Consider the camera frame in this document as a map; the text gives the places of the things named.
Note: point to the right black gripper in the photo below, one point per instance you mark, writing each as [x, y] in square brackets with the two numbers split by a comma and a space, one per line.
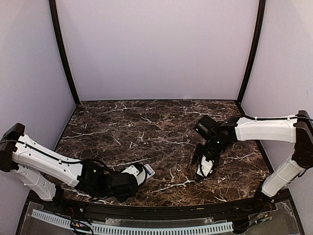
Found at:
[199, 147]

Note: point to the white remote control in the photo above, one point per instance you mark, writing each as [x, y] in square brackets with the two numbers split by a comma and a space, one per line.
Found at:
[153, 172]

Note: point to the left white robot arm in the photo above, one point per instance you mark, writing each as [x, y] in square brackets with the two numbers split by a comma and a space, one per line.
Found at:
[28, 160]

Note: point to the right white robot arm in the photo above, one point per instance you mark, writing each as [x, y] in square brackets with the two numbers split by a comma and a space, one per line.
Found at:
[219, 135]

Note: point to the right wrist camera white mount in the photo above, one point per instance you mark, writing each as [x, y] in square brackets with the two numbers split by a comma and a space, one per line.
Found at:
[204, 169]

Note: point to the black front rail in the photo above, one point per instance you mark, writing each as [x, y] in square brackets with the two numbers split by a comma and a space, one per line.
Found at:
[101, 212]

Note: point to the white slotted cable duct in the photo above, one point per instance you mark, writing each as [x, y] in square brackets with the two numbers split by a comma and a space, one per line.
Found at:
[141, 227]

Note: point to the right black frame post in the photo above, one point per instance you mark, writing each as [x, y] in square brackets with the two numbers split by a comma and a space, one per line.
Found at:
[253, 50]

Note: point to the black frame post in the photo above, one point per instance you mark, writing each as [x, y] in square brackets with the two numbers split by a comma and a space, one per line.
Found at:
[253, 50]
[62, 50]

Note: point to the small circuit board with wires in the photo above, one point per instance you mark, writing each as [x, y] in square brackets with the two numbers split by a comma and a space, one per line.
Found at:
[79, 225]

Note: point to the left black frame post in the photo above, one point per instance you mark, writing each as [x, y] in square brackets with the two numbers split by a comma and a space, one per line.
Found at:
[62, 50]

